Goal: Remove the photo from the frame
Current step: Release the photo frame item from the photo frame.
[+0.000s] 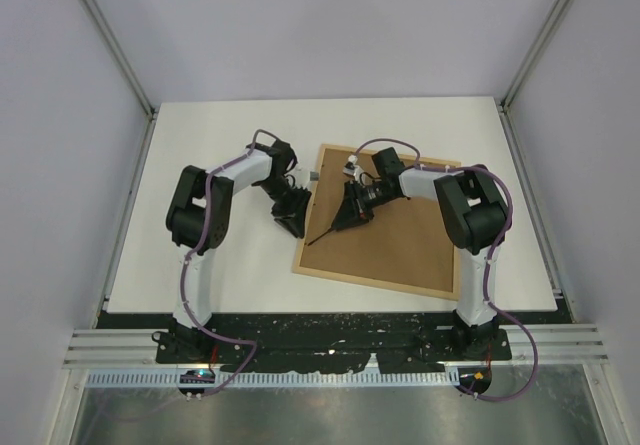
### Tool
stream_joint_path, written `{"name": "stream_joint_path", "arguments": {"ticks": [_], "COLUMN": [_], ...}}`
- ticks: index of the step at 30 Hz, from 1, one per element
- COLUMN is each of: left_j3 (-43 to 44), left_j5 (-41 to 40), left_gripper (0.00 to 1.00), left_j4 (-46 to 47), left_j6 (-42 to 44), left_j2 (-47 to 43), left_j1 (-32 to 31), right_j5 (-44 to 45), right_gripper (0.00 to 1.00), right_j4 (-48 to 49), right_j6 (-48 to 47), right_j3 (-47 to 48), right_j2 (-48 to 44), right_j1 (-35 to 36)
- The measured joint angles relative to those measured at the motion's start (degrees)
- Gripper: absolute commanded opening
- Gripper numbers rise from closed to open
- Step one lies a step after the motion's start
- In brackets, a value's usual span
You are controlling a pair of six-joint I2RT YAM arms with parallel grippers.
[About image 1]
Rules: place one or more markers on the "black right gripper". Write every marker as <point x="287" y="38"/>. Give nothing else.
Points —
<point x="353" y="210"/>

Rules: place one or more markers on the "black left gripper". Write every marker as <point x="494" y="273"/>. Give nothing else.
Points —
<point x="293" y="216"/>

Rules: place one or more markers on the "red handled screwdriver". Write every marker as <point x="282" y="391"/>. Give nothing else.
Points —
<point x="322" y="235"/>

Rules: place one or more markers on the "wooden picture frame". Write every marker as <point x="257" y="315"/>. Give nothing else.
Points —
<point x="404" y="248"/>

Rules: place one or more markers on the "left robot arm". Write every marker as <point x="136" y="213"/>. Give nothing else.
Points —
<point x="198" y="221"/>

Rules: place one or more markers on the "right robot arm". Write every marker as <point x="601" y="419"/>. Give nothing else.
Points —
<point x="477" y="212"/>

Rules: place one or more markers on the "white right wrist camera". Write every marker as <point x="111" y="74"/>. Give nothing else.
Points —
<point x="352" y="169"/>

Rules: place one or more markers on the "black speckled base plate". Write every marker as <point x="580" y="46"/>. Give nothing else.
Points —
<point x="329" y="343"/>

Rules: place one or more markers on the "white slotted cable duct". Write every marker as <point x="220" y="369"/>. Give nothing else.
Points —
<point x="369" y="377"/>

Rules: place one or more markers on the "aluminium rail across front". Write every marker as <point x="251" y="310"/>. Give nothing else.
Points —
<point x="134" y="348"/>

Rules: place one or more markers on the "left aluminium corner post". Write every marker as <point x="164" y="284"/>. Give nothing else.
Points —
<point x="117" y="53"/>

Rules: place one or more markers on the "aluminium corner post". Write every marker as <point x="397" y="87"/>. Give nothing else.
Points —
<point x="542" y="40"/>
<point x="117" y="53"/>

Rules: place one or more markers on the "right aluminium corner post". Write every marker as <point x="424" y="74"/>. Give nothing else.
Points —
<point x="542" y="40"/>

